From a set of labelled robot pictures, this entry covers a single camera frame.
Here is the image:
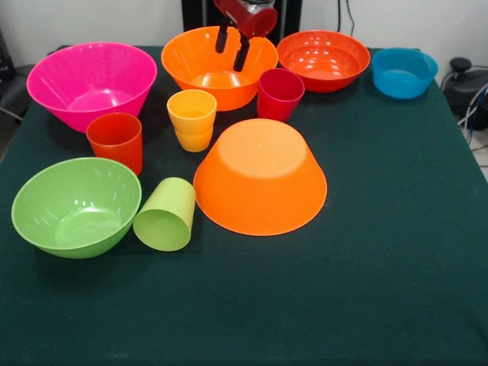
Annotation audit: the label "pink plastic bowl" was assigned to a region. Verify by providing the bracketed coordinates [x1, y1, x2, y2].
[25, 41, 159, 133]

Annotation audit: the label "orange plastic bowl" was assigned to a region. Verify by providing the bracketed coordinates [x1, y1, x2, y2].
[192, 117, 329, 237]
[160, 25, 280, 112]

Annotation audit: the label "black equipment box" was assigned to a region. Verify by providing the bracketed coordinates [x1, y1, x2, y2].
[0, 26, 17, 81]

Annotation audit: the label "green plastic bowl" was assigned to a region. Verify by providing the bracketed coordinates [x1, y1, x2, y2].
[11, 156, 143, 260]

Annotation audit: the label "yellow plastic cup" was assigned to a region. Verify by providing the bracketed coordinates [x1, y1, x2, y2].
[166, 88, 218, 153]

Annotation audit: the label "red plastic cup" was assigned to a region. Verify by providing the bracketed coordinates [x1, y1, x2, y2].
[85, 111, 144, 176]

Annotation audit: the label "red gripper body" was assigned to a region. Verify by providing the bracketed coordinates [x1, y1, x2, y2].
[212, 0, 279, 40]

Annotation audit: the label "red-orange plastic bowl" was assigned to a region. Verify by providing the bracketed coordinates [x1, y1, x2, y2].
[276, 30, 371, 94]

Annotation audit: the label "blue plastic bowl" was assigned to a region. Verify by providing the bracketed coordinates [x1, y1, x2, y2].
[371, 47, 439, 101]

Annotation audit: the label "black hanging cable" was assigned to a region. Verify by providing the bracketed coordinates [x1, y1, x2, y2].
[337, 0, 356, 37]

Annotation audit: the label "magenta plastic cup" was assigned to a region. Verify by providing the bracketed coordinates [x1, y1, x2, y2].
[257, 68, 306, 124]

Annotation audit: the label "green plastic cup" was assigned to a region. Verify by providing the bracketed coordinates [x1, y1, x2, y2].
[132, 176, 197, 252]

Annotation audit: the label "black cabinet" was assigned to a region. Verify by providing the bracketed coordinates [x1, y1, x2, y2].
[181, 0, 303, 39]

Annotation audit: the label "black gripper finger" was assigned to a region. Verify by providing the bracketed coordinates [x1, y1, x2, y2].
[233, 33, 252, 73]
[213, 18, 233, 55]

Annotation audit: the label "tangled floor cables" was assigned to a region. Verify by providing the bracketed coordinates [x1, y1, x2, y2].
[456, 82, 488, 169]

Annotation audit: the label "dark green table cloth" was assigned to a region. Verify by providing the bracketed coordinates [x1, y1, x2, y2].
[0, 44, 488, 366]

